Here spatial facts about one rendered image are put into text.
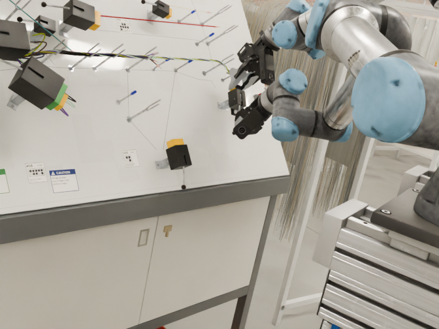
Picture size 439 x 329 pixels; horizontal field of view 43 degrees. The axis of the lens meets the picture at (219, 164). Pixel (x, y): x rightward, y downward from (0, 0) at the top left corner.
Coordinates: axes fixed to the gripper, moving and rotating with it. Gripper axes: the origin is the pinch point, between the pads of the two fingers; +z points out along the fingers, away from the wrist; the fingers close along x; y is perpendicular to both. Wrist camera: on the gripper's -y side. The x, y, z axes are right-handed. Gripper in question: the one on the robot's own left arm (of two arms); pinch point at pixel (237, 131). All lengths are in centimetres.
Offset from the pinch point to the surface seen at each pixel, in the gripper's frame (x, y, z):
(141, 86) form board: 30.1, -17.4, -6.0
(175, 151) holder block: 9.3, -28.7, -13.5
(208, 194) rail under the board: -7.3, -22.1, 3.1
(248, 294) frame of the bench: -50, -17, 50
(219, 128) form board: 4.5, -0.9, 4.9
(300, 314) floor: -94, 19, 102
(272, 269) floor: -79, 44, 138
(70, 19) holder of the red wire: 52, -29, -24
